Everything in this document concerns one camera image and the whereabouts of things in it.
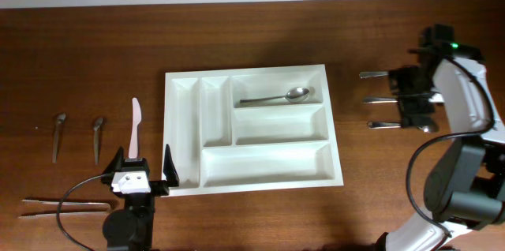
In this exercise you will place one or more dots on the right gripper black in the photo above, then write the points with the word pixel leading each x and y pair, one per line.
pixel 407 107

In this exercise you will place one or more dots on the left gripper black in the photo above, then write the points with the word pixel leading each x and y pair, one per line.
pixel 162 187

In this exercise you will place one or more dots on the metal fork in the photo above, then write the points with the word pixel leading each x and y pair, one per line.
pixel 371 100
pixel 371 74

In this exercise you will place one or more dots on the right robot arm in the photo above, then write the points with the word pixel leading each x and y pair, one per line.
pixel 464 191

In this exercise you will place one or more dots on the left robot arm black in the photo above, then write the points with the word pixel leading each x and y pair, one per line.
pixel 131 227

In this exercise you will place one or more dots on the pink plastic knife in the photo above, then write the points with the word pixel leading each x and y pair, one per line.
pixel 137 117

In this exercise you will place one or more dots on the small metal teaspoon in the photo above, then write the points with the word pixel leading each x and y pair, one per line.
pixel 96 138
pixel 59 120

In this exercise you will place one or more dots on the small metal teaspoon far left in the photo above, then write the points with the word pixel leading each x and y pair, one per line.
pixel 59 120

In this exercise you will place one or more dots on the white plastic cutlery tray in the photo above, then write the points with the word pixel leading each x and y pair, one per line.
pixel 221 146

